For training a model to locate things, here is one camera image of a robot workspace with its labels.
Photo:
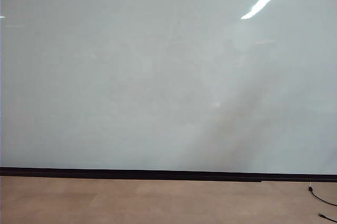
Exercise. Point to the black whiteboard pen tray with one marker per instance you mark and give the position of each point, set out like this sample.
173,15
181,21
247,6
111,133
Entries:
158,174

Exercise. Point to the white glass whiteboard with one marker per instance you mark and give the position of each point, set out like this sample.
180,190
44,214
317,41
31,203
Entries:
131,76

